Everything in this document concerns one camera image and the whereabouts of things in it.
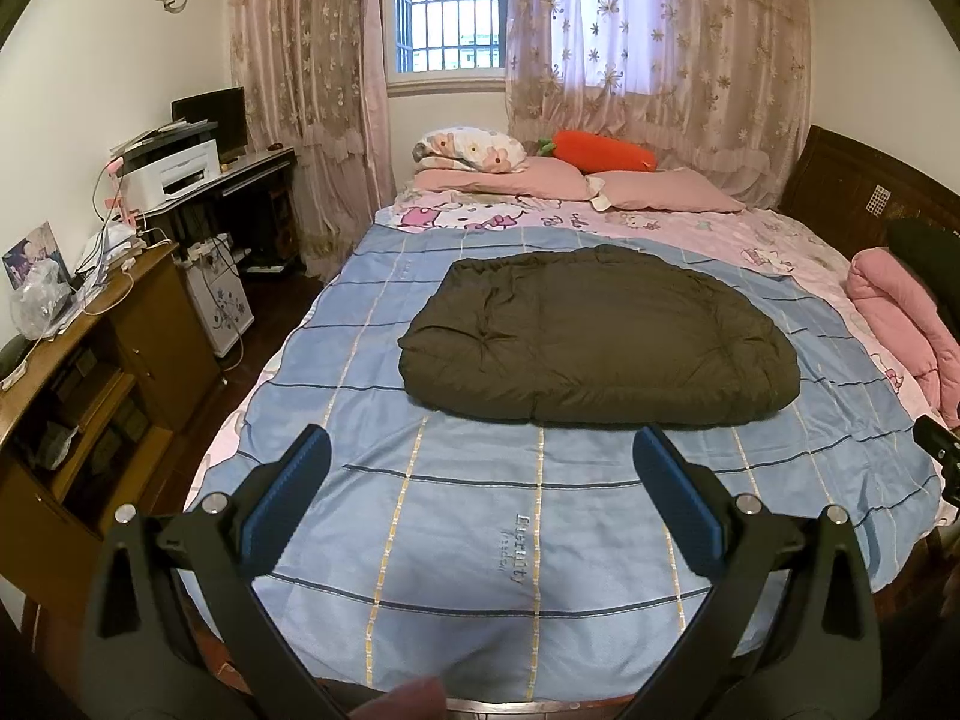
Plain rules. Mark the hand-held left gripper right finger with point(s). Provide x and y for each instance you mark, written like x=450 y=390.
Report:
x=675 y=495

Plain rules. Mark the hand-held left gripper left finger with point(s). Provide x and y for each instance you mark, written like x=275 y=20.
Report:
x=289 y=495

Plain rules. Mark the olive hooded puffer jacket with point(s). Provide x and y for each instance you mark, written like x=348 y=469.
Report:
x=600 y=337

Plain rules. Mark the person's left hand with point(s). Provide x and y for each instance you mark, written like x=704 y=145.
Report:
x=405 y=701

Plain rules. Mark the folded pink quilt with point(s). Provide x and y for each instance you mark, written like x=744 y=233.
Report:
x=892 y=292

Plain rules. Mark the blue checked bedspread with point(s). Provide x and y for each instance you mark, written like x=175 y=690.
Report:
x=450 y=502

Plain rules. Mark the white floral small cabinet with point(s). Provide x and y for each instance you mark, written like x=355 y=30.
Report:
x=221 y=307

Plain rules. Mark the brown wooden cabinet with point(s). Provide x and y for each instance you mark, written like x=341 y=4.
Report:
x=157 y=330

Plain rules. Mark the white sticker sheet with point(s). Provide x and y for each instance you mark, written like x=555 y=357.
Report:
x=877 y=199

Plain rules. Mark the white power strip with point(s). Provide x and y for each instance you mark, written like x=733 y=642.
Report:
x=206 y=247

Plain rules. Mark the dark wooden headboard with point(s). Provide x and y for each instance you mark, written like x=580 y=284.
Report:
x=825 y=172

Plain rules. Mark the white appliance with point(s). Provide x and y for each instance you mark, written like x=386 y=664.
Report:
x=112 y=247

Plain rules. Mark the pink pillow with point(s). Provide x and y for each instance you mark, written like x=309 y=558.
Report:
x=510 y=180
x=660 y=191

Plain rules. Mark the clear plastic bag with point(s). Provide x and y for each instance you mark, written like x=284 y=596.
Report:
x=41 y=300

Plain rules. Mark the dark computer desk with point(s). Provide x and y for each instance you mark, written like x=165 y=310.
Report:
x=255 y=165

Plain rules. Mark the white printer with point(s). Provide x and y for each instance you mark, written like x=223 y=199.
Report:
x=172 y=176

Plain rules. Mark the pink desk lamp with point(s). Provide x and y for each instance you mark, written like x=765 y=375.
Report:
x=120 y=191

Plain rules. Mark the orange carrot plush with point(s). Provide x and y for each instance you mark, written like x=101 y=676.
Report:
x=607 y=151

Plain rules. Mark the framed photo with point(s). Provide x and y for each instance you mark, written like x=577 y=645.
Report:
x=34 y=255

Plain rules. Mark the black computer monitor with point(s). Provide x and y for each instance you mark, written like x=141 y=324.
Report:
x=214 y=116

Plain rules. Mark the white floral pillow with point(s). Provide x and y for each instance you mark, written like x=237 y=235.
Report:
x=472 y=150

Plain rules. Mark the pink floral lace curtain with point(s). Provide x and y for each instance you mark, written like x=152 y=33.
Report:
x=675 y=52
x=315 y=90

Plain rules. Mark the barred window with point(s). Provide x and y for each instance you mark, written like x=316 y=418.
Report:
x=450 y=7

